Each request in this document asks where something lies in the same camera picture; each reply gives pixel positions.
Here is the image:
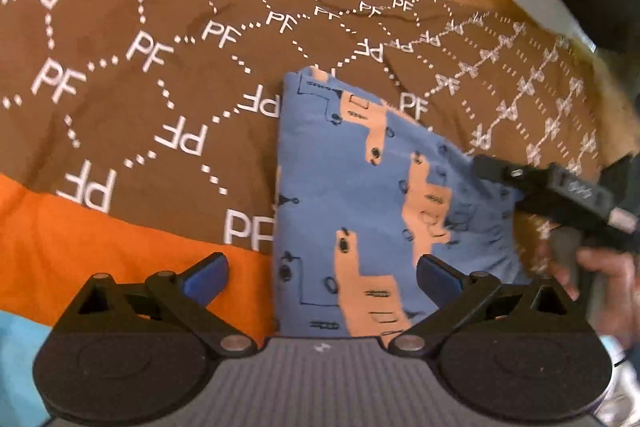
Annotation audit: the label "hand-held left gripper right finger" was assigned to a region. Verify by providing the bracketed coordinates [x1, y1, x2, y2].
[387, 254, 577, 356]

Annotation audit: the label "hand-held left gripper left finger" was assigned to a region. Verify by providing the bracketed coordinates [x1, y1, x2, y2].
[74, 252, 257, 355]

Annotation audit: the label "person's right hand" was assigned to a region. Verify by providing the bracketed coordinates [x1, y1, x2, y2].
[539, 239, 640, 345]

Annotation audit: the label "brown orange striped blanket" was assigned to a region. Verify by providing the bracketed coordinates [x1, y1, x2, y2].
[0, 0, 621, 427]

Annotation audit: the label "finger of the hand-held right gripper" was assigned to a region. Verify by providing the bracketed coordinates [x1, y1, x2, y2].
[470, 154, 552, 190]

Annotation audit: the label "white floral bed sheet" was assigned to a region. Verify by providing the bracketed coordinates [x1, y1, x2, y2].
[592, 332, 640, 427]

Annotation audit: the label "blue printed pants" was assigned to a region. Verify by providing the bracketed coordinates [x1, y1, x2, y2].
[272, 66, 532, 341]

